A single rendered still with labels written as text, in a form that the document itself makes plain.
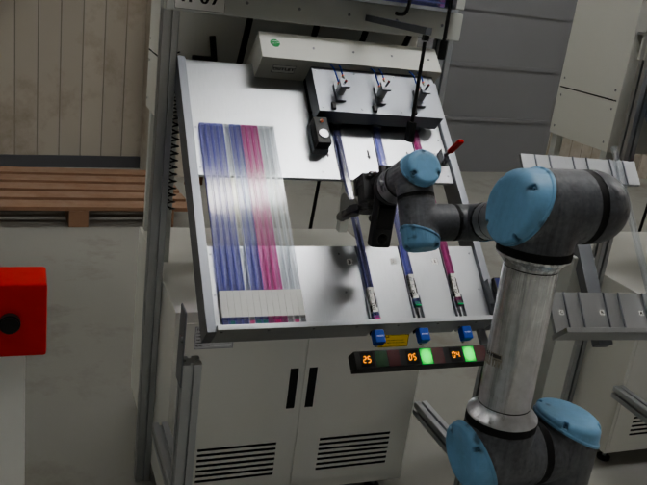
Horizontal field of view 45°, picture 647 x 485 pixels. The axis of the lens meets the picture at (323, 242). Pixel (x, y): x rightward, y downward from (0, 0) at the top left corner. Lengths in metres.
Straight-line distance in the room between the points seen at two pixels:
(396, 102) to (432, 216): 0.55
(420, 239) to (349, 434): 0.89
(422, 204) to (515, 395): 0.44
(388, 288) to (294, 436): 0.59
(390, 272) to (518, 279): 0.64
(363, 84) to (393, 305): 0.58
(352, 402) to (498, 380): 0.98
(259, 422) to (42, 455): 0.71
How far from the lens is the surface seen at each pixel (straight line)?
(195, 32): 2.11
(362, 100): 1.99
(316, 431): 2.22
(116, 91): 5.65
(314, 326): 1.67
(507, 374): 1.28
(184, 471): 1.81
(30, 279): 1.69
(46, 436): 2.62
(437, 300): 1.85
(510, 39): 7.02
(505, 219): 1.19
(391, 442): 2.35
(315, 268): 1.75
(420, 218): 1.53
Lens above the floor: 1.42
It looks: 18 degrees down
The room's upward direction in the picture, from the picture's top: 8 degrees clockwise
